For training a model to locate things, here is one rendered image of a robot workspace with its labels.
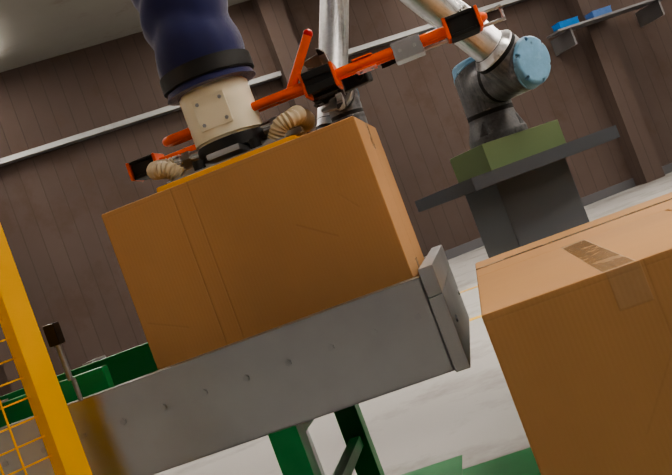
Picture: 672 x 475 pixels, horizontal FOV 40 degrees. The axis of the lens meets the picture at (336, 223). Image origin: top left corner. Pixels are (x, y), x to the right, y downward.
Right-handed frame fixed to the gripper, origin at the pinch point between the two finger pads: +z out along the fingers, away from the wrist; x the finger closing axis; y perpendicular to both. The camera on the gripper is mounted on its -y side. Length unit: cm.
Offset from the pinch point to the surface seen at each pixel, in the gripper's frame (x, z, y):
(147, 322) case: -39, 21, 55
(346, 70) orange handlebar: -0.4, 3.1, -4.3
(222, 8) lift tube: 23.9, 3.2, 17.7
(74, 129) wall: 199, -836, 386
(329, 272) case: -42.1, 21.9, 12.7
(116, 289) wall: 3, -829, 403
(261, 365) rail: -54, 39, 29
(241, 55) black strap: 11.6, 4.8, 17.1
